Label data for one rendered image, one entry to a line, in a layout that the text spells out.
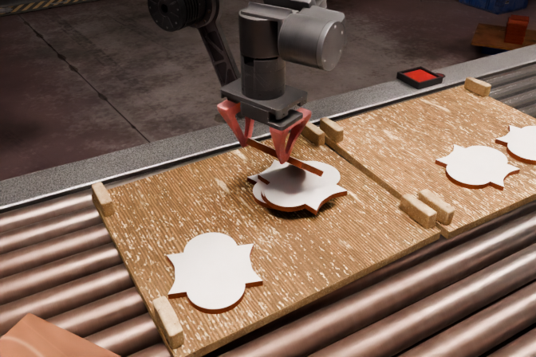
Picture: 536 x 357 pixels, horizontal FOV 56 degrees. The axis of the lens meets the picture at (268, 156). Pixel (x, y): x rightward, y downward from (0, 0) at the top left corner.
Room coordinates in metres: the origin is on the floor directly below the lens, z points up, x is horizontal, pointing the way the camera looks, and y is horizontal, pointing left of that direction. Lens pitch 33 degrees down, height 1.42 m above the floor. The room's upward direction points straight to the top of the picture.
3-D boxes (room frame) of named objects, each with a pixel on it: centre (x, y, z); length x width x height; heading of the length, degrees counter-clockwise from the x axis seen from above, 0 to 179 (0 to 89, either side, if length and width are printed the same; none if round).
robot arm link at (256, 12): (0.60, 0.00, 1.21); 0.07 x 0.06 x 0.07; 56
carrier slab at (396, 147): (0.80, -0.35, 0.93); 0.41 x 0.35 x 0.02; 119
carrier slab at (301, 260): (0.60, 0.02, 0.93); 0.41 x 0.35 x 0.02; 121
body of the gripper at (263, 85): (0.60, 0.01, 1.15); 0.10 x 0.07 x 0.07; 51
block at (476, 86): (1.01, -0.46, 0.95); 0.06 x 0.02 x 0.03; 29
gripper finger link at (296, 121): (0.59, -0.01, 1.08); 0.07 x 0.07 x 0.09; 51
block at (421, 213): (0.58, -0.22, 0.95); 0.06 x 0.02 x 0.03; 31
